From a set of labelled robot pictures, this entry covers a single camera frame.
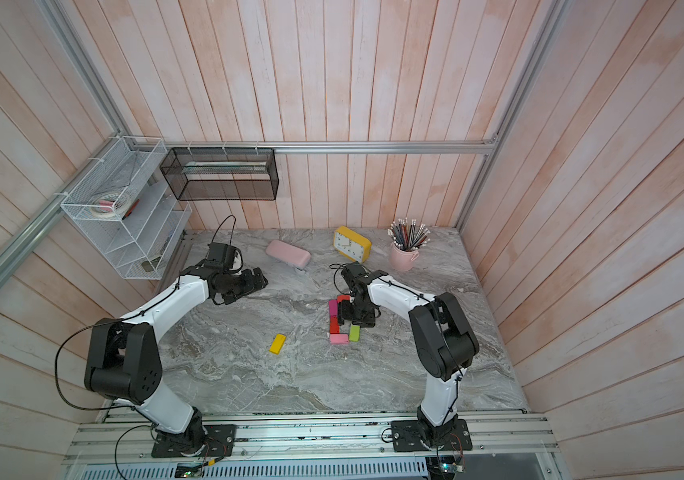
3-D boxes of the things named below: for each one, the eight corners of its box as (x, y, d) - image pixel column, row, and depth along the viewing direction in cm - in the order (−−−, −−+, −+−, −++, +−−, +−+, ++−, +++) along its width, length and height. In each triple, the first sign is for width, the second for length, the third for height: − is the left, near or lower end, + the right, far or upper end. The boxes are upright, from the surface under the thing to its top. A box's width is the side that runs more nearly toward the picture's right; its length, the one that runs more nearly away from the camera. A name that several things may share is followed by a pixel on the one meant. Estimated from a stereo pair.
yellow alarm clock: (331, 247, 116) (331, 234, 110) (340, 239, 119) (341, 225, 113) (361, 265, 110) (363, 252, 104) (370, 255, 113) (372, 242, 107)
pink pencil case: (264, 255, 115) (262, 249, 112) (275, 242, 119) (274, 236, 116) (303, 272, 110) (303, 266, 107) (314, 257, 114) (313, 251, 112)
